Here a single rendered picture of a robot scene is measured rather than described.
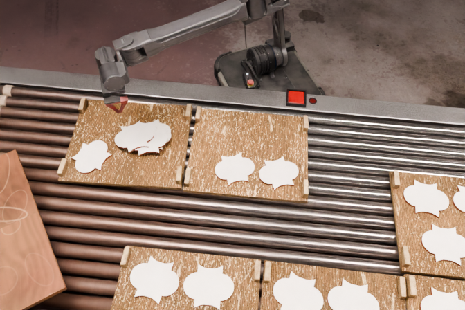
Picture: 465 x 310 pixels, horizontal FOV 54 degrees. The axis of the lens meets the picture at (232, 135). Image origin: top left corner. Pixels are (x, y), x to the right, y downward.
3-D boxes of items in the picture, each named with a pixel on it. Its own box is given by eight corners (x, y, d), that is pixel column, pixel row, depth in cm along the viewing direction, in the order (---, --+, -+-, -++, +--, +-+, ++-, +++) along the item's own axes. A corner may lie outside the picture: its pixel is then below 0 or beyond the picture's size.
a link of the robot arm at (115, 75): (140, 54, 133) (131, 33, 126) (151, 81, 127) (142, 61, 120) (102, 69, 132) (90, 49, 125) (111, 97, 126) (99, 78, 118)
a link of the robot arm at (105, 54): (112, 41, 127) (91, 46, 125) (117, 58, 123) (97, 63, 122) (116, 59, 132) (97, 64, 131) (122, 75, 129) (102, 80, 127)
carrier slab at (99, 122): (84, 102, 171) (83, 99, 170) (192, 108, 171) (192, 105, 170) (59, 183, 151) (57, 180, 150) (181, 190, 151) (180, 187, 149)
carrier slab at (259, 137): (197, 110, 170) (197, 107, 169) (306, 120, 169) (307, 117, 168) (183, 192, 150) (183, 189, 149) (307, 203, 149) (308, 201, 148)
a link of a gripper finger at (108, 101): (128, 98, 143) (123, 78, 135) (131, 115, 139) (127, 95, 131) (106, 102, 141) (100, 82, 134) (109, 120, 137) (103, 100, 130)
